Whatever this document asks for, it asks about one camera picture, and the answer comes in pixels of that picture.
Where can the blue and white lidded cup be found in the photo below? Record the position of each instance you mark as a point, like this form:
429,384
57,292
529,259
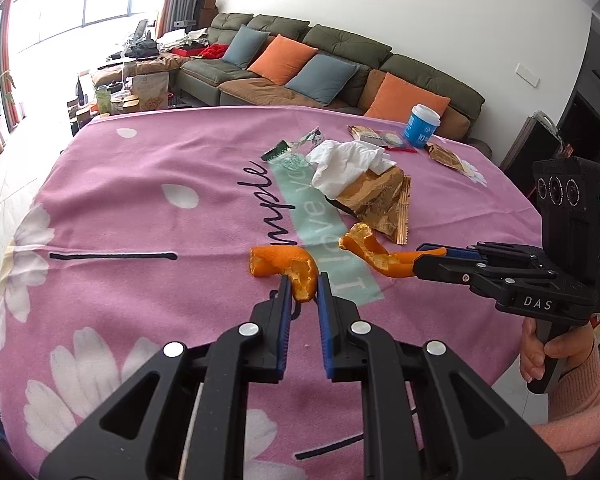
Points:
421,127

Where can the orange cushion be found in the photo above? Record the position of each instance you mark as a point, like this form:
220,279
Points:
282,59
405,97

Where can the group of glass jars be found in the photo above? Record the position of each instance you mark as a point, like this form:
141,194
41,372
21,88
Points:
115,105

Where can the green packet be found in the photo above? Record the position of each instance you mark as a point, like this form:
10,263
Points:
102,102

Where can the brown snack bag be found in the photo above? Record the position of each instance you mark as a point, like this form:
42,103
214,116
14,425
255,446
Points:
150,91

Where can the grey chair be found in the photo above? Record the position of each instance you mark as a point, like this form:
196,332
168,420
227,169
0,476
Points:
141,30

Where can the gold foil wrapper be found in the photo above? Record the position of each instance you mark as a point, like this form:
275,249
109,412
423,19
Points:
375,200

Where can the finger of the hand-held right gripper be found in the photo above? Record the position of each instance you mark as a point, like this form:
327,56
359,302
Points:
462,253
440,269

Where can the black-framed window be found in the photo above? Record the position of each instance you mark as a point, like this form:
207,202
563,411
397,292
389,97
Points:
80,5

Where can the green sofa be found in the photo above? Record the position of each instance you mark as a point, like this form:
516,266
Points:
360,45

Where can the red cloth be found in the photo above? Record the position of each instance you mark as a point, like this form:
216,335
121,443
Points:
215,51

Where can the person's right hand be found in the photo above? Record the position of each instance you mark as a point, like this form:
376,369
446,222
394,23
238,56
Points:
529,360

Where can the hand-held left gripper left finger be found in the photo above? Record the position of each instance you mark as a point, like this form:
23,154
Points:
284,320

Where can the green and white wrapper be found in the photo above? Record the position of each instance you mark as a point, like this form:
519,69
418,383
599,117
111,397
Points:
277,151

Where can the flat gold snack packet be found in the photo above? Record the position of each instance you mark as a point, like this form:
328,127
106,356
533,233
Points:
447,157

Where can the white tissue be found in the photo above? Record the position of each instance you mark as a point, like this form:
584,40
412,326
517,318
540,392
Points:
350,162

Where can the dark glass coffee table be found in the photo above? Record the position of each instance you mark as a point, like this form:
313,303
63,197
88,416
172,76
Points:
180,102

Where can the dark wooden cabinet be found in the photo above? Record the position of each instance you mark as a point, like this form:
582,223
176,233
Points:
207,12

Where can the pile of white clothes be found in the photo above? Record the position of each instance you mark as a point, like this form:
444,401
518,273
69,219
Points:
182,40

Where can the orange peel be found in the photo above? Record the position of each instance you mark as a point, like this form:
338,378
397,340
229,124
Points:
375,252
280,265

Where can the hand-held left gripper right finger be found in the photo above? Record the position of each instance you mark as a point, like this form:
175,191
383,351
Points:
326,325

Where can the pink floral blanket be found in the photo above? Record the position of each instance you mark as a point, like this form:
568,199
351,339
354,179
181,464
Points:
180,285

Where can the white wall switch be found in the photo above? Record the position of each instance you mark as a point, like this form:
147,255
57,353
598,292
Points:
527,74

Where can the dark bottle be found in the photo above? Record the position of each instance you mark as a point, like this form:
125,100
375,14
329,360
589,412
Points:
81,94

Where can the clear red-edged packet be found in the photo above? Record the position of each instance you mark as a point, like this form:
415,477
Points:
397,141

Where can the person's right forearm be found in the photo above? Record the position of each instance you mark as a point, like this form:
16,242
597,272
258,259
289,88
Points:
585,410

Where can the blue cushion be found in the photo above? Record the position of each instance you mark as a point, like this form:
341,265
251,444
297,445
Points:
245,47
322,80

